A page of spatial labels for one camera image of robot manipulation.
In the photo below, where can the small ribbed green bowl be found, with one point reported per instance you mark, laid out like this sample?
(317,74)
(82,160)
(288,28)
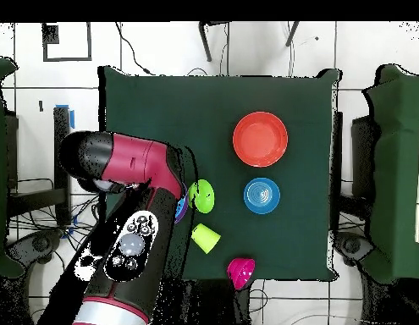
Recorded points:
(204,196)

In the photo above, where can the purple plastic bowl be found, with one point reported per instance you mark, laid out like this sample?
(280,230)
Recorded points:
(184,213)

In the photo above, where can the green plastic cup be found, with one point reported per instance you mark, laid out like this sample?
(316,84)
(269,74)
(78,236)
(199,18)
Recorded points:
(205,237)

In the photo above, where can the orange plastic bowl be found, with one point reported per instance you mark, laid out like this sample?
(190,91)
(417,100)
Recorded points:
(260,139)

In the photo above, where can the pink plastic bowl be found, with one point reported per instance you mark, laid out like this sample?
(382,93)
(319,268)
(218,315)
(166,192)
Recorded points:
(241,272)

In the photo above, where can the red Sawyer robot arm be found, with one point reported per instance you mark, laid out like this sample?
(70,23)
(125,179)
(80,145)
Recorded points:
(134,162)

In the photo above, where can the ribbed light blue bowl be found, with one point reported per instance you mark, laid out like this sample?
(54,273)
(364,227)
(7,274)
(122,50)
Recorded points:
(261,195)

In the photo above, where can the dark green table cloth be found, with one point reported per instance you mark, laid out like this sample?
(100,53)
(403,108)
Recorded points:
(297,101)

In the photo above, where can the black metal chair legs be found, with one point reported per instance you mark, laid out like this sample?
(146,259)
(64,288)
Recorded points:
(205,44)

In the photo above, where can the black stand post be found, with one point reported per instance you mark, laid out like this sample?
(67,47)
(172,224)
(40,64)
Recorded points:
(61,118)

